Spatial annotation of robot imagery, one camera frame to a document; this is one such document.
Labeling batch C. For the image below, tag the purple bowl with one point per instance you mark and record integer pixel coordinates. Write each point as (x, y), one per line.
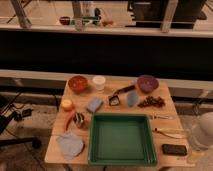
(147, 83)

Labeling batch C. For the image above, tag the green plastic tray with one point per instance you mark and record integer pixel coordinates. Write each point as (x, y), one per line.
(121, 140)

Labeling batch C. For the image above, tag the blue sponge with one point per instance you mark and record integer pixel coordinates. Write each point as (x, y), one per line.
(94, 104)

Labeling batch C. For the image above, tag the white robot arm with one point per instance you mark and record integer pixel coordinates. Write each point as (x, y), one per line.
(202, 131)

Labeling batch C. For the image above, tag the striped metal ball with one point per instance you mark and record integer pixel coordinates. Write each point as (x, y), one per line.
(78, 119)

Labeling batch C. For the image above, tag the grey cloth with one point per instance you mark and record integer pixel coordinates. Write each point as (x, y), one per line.
(70, 145)

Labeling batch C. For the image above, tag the black eraser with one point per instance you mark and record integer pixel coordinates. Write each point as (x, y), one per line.
(171, 149)

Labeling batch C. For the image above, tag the red bowl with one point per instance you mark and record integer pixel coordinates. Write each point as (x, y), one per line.
(78, 84)

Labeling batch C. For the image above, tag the bunch of dark grapes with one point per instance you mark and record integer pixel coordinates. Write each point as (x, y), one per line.
(152, 101)

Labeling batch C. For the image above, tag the wooden handled knife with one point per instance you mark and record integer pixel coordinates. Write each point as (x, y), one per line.
(172, 133)

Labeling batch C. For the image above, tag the blue cup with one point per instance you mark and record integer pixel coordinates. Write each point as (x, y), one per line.
(132, 99)

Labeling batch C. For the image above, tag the yellow round fruit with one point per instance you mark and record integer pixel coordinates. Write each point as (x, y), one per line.
(67, 104)

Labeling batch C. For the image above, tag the small metal fork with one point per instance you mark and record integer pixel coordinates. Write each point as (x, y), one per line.
(160, 117)

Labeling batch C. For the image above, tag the wooden table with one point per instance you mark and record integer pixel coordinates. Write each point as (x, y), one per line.
(53, 154)

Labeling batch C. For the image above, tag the red chili pepper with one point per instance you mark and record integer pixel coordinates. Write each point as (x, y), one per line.
(68, 119)

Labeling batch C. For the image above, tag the white cup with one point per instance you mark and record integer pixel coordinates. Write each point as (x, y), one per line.
(99, 82)

